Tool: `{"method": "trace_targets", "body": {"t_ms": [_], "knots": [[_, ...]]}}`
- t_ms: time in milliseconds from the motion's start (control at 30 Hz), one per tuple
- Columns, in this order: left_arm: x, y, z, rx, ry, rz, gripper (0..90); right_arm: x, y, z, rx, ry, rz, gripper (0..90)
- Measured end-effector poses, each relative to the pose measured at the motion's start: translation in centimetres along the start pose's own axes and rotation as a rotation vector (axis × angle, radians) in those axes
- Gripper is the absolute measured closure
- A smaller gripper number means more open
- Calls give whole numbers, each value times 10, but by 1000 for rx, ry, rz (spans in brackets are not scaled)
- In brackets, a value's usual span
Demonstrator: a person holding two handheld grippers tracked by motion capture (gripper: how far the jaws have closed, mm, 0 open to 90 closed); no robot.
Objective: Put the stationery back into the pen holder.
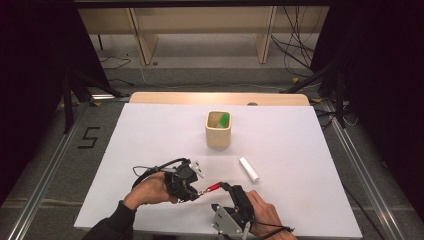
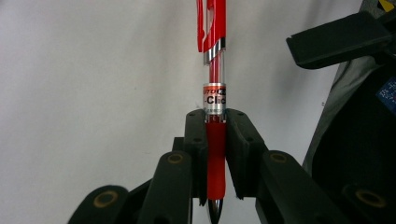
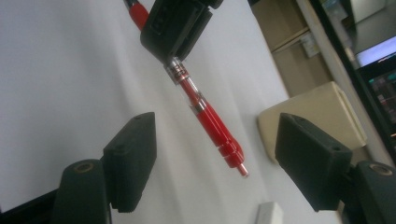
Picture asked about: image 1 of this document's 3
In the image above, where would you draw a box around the person's left hand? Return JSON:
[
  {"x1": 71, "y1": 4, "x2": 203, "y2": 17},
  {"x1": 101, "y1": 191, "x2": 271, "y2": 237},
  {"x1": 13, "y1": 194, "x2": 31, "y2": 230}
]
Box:
[{"x1": 123, "y1": 171, "x2": 178, "y2": 212}]

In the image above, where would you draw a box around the thin black floor cable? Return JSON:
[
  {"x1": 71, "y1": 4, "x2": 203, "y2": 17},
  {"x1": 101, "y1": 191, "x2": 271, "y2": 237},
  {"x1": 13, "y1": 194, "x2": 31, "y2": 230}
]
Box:
[{"x1": 341, "y1": 183, "x2": 384, "y2": 240}]

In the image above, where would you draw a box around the red pen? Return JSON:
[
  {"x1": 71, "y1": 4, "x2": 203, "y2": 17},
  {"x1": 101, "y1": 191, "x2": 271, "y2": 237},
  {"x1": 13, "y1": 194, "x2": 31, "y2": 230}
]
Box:
[{"x1": 198, "y1": 181, "x2": 223, "y2": 197}]

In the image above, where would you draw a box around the aluminium floor rail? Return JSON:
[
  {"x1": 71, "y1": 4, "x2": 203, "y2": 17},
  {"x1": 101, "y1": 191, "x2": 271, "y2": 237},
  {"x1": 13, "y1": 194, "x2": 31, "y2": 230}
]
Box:
[
  {"x1": 6, "y1": 103, "x2": 88, "y2": 240},
  {"x1": 324, "y1": 99, "x2": 406, "y2": 240}
]

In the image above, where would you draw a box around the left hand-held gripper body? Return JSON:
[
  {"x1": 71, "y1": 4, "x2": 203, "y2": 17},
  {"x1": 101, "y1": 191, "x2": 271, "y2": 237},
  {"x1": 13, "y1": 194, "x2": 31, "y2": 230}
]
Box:
[{"x1": 164, "y1": 159, "x2": 205, "y2": 203}]

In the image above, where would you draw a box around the person's right hand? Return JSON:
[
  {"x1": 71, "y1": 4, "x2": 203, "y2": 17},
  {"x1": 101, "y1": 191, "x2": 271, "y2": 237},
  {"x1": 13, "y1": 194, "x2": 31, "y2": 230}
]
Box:
[{"x1": 246, "y1": 189, "x2": 298, "y2": 240}]

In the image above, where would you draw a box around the beige wooden desk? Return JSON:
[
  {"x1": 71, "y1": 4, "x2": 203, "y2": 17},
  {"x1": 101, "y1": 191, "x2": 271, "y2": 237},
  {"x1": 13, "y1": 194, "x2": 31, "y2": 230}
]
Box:
[{"x1": 78, "y1": 5, "x2": 331, "y2": 66}]

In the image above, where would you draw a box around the black curtain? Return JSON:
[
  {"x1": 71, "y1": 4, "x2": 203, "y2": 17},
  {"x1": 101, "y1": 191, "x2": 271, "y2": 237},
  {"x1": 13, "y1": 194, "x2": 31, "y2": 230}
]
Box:
[
  {"x1": 311, "y1": 4, "x2": 424, "y2": 221},
  {"x1": 0, "y1": 6, "x2": 109, "y2": 204}
]

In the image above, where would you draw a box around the bundle of black cables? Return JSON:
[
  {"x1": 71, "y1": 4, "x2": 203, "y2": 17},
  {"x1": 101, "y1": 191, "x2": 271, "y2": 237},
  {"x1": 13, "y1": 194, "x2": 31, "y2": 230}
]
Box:
[{"x1": 269, "y1": 5, "x2": 321, "y2": 78}]

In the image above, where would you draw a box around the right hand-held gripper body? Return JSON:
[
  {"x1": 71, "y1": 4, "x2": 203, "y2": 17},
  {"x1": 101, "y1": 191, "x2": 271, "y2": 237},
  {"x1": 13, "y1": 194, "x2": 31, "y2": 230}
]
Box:
[{"x1": 211, "y1": 184, "x2": 256, "y2": 239}]

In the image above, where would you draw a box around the left hand-held gripper cable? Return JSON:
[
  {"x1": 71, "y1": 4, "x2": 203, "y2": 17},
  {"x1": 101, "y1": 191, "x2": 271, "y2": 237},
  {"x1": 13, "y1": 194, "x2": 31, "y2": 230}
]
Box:
[{"x1": 132, "y1": 157, "x2": 191, "y2": 189}]

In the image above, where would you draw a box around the green highlighter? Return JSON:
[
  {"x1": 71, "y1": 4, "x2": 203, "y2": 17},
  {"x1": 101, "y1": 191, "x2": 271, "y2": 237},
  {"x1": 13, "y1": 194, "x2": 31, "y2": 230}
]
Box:
[{"x1": 216, "y1": 113, "x2": 231, "y2": 129}]

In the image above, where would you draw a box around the white table board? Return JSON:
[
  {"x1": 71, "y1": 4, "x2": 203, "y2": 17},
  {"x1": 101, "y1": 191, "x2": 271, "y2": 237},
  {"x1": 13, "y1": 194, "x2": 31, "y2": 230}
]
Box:
[{"x1": 73, "y1": 102, "x2": 364, "y2": 239}]

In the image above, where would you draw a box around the hand-held gripper cable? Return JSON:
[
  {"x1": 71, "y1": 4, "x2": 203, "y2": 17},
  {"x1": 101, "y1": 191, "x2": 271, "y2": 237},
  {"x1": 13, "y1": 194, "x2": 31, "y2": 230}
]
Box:
[
  {"x1": 221, "y1": 221, "x2": 296, "y2": 240},
  {"x1": 132, "y1": 157, "x2": 191, "y2": 189}
]

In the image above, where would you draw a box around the beige square pen holder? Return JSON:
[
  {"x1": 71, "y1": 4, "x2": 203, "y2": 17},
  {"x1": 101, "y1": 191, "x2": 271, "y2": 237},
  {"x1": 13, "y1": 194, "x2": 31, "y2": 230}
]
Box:
[{"x1": 204, "y1": 110, "x2": 233, "y2": 150}]

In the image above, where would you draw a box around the right hand-held gripper cable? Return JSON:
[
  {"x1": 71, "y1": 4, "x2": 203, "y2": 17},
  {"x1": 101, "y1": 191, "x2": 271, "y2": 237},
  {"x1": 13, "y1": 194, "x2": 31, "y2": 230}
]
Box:
[{"x1": 221, "y1": 221, "x2": 296, "y2": 240}]

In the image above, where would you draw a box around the white tube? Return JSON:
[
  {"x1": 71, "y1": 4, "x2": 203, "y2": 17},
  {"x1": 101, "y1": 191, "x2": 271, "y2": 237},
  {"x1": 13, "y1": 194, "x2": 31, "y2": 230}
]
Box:
[{"x1": 238, "y1": 156, "x2": 260, "y2": 184}]

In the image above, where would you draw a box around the black metal stand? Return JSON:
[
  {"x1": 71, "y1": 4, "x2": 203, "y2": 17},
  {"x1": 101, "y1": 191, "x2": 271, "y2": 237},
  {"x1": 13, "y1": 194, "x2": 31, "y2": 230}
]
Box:
[
  {"x1": 279, "y1": 59, "x2": 348, "y2": 129},
  {"x1": 61, "y1": 71, "x2": 124, "y2": 134}
]

